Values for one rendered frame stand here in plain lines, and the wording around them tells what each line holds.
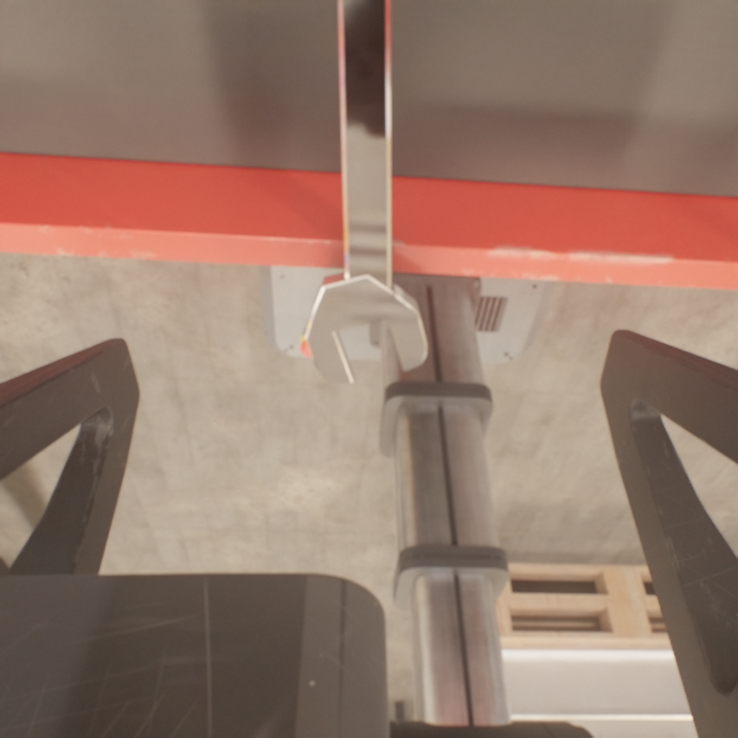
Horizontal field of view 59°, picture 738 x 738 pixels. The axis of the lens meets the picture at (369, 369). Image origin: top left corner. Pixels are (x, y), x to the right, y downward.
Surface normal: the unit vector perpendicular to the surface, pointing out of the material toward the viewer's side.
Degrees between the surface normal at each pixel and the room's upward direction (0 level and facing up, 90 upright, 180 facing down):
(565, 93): 0
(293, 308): 0
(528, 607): 0
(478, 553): 90
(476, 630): 90
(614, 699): 90
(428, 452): 90
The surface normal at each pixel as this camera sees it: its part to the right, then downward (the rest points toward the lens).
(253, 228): 0.07, -0.66
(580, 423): 0.01, 0.75
